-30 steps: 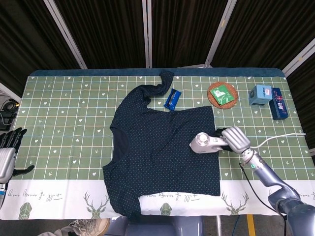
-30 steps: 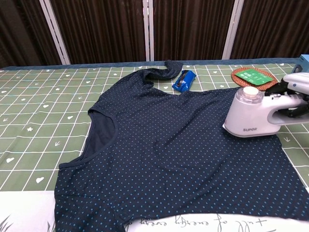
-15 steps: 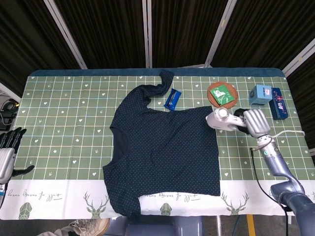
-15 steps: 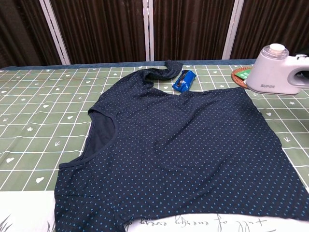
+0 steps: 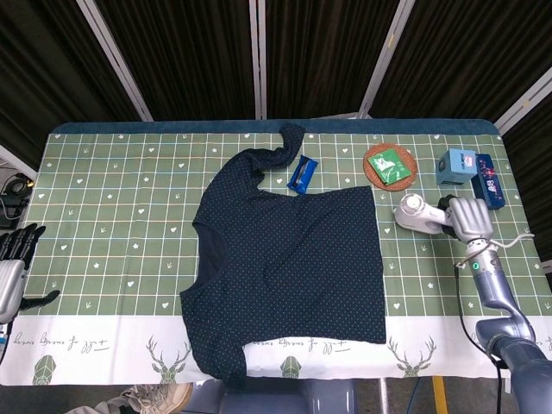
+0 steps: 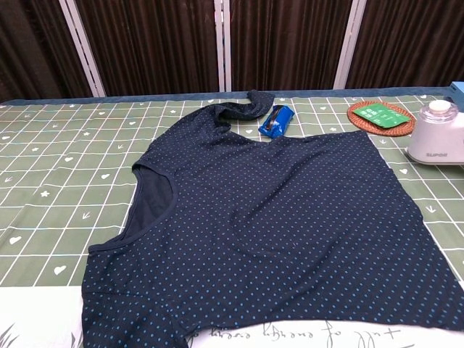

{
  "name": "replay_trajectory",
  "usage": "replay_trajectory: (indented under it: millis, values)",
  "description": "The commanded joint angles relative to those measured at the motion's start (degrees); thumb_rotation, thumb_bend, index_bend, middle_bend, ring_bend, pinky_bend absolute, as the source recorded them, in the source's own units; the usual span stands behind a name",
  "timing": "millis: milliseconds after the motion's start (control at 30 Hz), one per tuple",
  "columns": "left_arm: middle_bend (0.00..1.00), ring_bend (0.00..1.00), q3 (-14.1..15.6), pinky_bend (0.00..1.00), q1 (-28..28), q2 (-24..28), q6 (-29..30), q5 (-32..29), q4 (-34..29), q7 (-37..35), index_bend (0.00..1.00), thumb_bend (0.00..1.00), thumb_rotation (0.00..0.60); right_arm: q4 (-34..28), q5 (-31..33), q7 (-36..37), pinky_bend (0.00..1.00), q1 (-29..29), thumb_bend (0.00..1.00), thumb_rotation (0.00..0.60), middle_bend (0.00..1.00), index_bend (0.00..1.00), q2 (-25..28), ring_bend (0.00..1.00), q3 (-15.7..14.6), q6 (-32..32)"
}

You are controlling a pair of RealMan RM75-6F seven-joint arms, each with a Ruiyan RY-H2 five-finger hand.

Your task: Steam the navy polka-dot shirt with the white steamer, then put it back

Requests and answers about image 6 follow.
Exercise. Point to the white handheld garment steamer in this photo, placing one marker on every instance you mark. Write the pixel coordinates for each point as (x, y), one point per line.
(435, 141)

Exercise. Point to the navy polka dot t-shirt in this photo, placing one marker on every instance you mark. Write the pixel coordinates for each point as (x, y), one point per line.
(235, 235)

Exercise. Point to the blue snack packet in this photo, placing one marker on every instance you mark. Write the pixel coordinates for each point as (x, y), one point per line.
(277, 121)

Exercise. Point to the green sachet packet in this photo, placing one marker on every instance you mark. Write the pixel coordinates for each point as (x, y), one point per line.
(380, 114)

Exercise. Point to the green grid deer tablecloth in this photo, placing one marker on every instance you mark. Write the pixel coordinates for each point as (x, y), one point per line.
(54, 163)

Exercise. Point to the round woven rattan coaster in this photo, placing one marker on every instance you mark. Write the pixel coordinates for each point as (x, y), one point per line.
(406, 128)

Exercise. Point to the light blue cardboard box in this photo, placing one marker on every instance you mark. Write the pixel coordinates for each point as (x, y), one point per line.
(457, 90)

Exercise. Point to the white partition post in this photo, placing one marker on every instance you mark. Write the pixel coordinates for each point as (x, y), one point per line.
(348, 45)
(85, 50)
(223, 45)

